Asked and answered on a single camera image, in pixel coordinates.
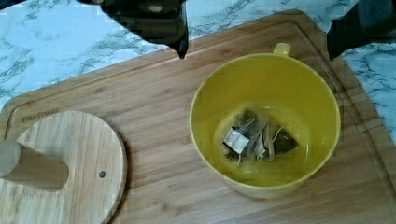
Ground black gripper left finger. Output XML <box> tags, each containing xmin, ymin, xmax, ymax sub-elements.
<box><xmin>78</xmin><ymin>0</ymin><xmax>189</xmax><ymax>59</ymax></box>

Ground yellow plastic mug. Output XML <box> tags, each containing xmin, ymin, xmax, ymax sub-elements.
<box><xmin>190</xmin><ymin>43</ymin><xmax>341</xmax><ymax>199</ymax></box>

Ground pyramid tea bag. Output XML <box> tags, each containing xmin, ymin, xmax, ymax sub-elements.
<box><xmin>222</xmin><ymin>106</ymin><xmax>299</xmax><ymax>164</ymax></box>

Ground bamboo cutting board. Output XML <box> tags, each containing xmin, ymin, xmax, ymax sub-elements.
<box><xmin>1</xmin><ymin>10</ymin><xmax>395</xmax><ymax>224</ymax></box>

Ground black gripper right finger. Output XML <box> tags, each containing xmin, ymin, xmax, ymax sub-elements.
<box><xmin>327</xmin><ymin>0</ymin><xmax>396</xmax><ymax>61</ymax></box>

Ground round wooden lid with knob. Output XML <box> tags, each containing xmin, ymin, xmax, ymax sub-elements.
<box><xmin>1</xmin><ymin>111</ymin><xmax>127</xmax><ymax>224</ymax></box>

